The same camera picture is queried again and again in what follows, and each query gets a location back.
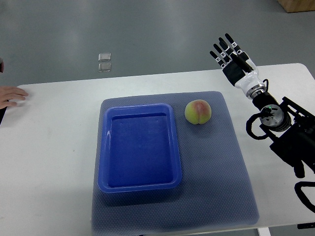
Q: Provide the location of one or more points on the blue plastic tray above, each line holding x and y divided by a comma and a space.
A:
139, 149

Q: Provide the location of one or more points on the white table leg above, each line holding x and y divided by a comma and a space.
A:
264, 231

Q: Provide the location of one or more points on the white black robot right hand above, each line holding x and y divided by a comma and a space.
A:
238, 67

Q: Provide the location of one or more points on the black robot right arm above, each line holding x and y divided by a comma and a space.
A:
290, 127

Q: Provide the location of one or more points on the grey blue textured mat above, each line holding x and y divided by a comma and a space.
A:
215, 190

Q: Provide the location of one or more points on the brown cardboard box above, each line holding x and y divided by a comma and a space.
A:
293, 6

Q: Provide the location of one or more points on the green red peach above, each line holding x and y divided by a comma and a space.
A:
198, 112

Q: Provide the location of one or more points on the person's bare hand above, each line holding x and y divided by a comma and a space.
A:
8, 94

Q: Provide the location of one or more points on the upper clear floor tile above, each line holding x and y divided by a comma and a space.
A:
104, 57

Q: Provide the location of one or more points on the black bracket at table edge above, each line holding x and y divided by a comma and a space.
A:
306, 226

